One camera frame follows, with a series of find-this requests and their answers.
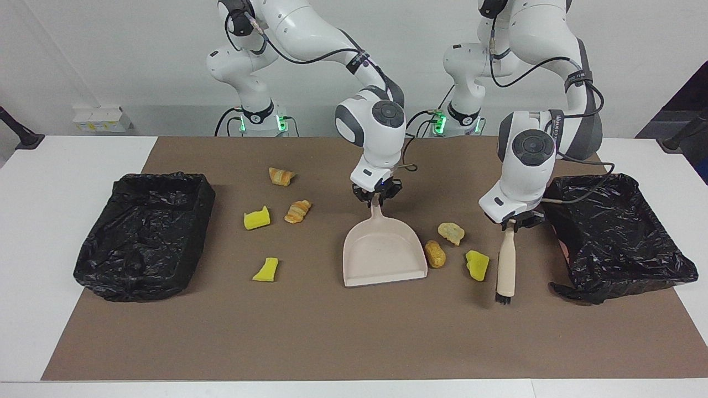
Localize notched yellow sponge chunk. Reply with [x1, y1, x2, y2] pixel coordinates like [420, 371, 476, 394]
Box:
[243, 206, 272, 231]

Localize pale bread piece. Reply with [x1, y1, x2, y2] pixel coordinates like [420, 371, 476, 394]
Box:
[438, 222, 465, 246]

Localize black left base cable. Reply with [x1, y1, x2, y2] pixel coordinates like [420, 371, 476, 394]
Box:
[405, 109, 443, 138]

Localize beige plastic dustpan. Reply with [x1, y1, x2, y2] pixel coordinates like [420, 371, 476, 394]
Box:
[342, 195, 428, 287]

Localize beige hand brush black bristles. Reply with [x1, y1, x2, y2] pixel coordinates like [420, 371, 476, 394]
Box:
[495, 218, 517, 305]

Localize brown oval bread roll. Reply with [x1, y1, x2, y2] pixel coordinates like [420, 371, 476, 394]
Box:
[424, 240, 447, 269]

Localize small yellow sponge wedge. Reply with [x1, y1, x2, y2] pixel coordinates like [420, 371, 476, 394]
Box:
[252, 257, 279, 282]

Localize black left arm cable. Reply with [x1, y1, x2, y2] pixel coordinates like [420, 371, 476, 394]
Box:
[487, 22, 616, 206]

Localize white wall socket box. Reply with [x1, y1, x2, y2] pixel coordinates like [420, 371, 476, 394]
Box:
[73, 107, 132, 133]

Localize black bag lined pink bin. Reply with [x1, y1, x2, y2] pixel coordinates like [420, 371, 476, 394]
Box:
[542, 174, 699, 305]

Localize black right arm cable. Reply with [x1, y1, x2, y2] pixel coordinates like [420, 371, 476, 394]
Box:
[224, 11, 419, 173]

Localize brown paper table mat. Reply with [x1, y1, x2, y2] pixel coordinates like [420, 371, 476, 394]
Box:
[41, 137, 708, 382]

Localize black camera stand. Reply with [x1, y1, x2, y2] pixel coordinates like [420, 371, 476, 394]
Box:
[0, 106, 45, 150]
[662, 108, 708, 153]

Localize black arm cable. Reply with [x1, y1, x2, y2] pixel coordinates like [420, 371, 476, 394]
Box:
[487, 22, 616, 206]
[224, 11, 419, 173]

